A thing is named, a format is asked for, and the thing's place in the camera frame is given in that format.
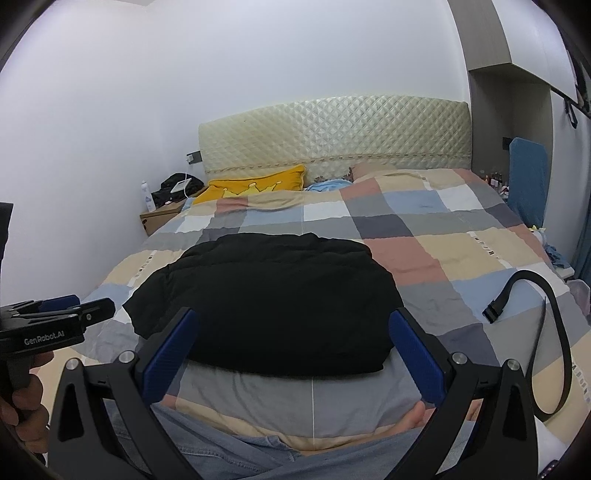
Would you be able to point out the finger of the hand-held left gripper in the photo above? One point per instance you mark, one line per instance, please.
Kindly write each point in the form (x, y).
(99, 309)
(62, 303)

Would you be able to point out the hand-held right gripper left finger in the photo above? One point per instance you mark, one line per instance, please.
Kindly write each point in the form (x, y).
(171, 353)

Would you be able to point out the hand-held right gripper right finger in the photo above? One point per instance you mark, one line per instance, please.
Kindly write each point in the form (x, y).
(418, 355)

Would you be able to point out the black padded jacket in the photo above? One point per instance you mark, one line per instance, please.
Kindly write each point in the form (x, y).
(277, 295)

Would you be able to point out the person's left hand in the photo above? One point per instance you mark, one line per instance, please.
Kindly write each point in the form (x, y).
(34, 406)

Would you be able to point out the black belt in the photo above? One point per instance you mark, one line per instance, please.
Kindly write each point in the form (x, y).
(498, 300)

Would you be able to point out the checkered duvet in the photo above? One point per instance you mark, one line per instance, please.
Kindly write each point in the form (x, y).
(438, 258)

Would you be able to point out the wooden nightstand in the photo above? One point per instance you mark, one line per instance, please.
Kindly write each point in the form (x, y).
(159, 218)

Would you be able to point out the person's blue jeans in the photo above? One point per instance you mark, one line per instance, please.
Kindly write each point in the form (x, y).
(221, 452)

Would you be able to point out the white spray bottle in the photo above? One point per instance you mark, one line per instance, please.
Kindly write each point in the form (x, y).
(147, 198)

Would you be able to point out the black bag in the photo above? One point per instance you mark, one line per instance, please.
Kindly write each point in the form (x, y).
(161, 196)

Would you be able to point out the white flat device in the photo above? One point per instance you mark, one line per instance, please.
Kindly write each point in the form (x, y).
(180, 187)

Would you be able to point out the blue crumpled cloth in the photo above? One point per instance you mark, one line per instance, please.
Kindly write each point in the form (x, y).
(558, 257)

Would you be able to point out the group of small bottles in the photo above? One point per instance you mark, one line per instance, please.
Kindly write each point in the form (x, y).
(494, 181)

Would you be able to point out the light blue pillow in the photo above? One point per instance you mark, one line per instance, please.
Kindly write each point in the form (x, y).
(328, 186)

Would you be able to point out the pink pillow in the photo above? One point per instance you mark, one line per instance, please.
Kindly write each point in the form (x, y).
(367, 170)

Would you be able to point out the grey floral pillow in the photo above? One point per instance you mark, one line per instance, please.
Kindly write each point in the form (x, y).
(330, 176)

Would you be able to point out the yellow crown print pillow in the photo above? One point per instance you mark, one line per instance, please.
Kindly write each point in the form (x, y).
(281, 181)

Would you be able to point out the cream quilted headboard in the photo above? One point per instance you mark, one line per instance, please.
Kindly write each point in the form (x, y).
(332, 129)

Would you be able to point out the grey overhead cabinet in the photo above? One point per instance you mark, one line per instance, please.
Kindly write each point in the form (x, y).
(508, 32)

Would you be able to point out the dark wall socket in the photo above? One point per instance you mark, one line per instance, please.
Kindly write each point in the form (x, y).
(194, 157)

